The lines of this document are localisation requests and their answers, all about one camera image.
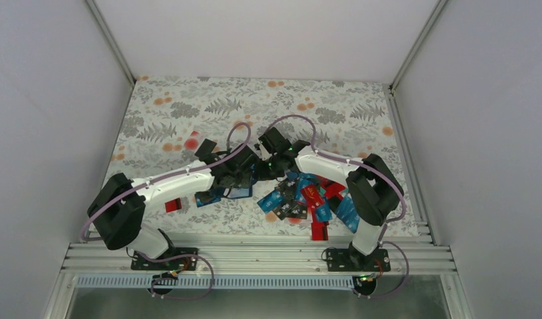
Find navy blue card holder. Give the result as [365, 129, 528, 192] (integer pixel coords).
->
[209, 186, 252, 199]

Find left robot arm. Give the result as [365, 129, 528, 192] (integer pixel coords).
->
[88, 141, 259, 269]

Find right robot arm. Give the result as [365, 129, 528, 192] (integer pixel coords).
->
[258, 128, 406, 270]

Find blue card pile left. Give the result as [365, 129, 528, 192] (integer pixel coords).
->
[257, 189, 284, 214]

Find blue card pile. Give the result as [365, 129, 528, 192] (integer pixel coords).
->
[314, 203, 333, 223]
[334, 195, 361, 233]
[257, 189, 284, 214]

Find black card upper left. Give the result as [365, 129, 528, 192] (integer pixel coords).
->
[194, 139, 217, 161]

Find blue card under black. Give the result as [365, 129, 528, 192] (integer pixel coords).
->
[195, 192, 221, 207]

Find black visa card pile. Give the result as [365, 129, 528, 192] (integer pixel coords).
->
[272, 201, 308, 220]

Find red card pile right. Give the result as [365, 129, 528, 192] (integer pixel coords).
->
[321, 179, 346, 200]

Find red card pile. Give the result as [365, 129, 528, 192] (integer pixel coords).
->
[311, 222, 329, 241]
[321, 179, 346, 200]

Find blue card pile centre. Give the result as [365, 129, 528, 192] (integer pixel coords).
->
[314, 203, 333, 223]

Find red card left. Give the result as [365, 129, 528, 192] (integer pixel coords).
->
[165, 198, 182, 213]

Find red card pile bottom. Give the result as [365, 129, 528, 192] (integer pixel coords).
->
[311, 222, 329, 241]

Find blue card pile right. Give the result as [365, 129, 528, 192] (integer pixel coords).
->
[334, 195, 361, 233]

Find floral patterned table mat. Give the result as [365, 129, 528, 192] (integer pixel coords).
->
[103, 76, 418, 238]

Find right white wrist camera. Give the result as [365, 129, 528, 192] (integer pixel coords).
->
[254, 143, 273, 162]

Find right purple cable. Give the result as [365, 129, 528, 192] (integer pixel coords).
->
[264, 114, 410, 301]

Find purple cable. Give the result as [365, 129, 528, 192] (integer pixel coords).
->
[264, 114, 410, 301]
[80, 122, 252, 301]

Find blue slotted cable duct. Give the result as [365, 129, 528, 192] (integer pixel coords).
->
[74, 274, 354, 290]

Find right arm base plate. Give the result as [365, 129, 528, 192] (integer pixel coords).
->
[321, 247, 391, 272]

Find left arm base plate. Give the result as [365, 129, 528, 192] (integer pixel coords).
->
[130, 247, 199, 272]

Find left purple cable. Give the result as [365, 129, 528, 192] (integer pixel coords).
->
[80, 122, 252, 301]

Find aluminium rail frame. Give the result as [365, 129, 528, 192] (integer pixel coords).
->
[60, 233, 458, 275]

